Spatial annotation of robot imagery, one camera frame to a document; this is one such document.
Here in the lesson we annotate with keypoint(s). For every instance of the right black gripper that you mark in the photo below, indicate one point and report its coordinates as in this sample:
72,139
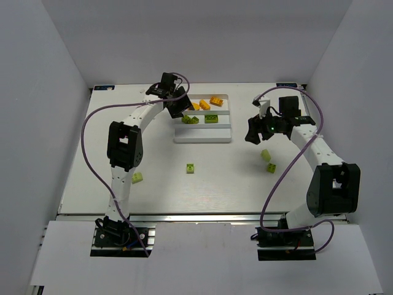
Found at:
259,128

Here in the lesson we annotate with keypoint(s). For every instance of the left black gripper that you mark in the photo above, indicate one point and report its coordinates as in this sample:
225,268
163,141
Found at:
179,102

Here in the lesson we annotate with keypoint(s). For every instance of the orange square lego brick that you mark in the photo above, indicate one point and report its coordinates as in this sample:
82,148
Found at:
195,107

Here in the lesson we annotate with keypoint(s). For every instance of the dark green lego brick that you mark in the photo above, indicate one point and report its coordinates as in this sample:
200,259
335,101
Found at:
193,120

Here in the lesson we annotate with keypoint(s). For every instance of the orange yellow long lego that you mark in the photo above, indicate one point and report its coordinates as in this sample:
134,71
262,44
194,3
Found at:
204,105

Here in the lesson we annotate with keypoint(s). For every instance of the pale green lego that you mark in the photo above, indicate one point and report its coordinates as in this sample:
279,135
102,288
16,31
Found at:
265,155

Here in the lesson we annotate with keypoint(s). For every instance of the green long lego brick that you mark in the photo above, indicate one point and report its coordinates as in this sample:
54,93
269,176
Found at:
211,119

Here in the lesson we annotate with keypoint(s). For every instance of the green square lego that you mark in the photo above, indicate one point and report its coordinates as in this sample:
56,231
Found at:
271,168

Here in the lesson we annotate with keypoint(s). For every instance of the pale green lego brick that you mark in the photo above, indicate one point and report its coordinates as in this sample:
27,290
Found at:
136,178

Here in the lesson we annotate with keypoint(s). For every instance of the small green lego cube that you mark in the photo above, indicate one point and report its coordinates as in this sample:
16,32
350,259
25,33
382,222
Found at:
185,119

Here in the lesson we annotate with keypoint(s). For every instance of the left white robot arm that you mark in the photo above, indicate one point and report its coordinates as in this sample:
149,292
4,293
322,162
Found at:
124,146

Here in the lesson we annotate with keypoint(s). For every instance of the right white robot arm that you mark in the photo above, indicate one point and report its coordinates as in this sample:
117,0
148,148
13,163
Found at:
334,187

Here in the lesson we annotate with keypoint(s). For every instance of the white three-compartment tray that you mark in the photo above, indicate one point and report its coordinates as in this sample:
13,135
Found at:
220,132

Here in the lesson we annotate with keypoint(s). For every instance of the blue label right corner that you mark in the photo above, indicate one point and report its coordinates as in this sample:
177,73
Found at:
292,85

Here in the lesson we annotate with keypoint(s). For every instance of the green lego with round stud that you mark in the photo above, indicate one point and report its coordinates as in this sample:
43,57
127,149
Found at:
190,168

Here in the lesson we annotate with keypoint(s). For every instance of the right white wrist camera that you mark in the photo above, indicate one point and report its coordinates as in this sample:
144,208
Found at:
263,103

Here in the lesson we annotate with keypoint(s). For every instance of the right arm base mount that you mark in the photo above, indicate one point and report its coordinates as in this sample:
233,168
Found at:
284,246

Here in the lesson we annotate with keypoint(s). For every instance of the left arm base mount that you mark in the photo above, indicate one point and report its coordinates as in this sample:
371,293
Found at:
116,239

